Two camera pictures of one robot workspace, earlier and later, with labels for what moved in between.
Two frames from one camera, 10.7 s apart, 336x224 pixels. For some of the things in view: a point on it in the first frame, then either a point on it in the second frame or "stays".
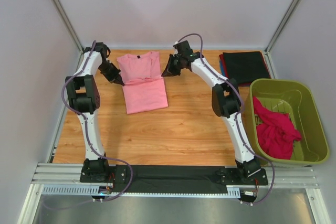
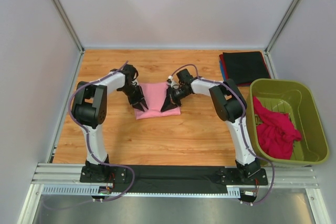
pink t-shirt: (143, 86) → (154, 94)
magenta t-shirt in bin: (276, 134) stays
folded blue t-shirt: (221, 68) stays
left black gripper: (113, 75) → (136, 97)
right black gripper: (170, 64) → (172, 98)
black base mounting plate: (174, 178) stays
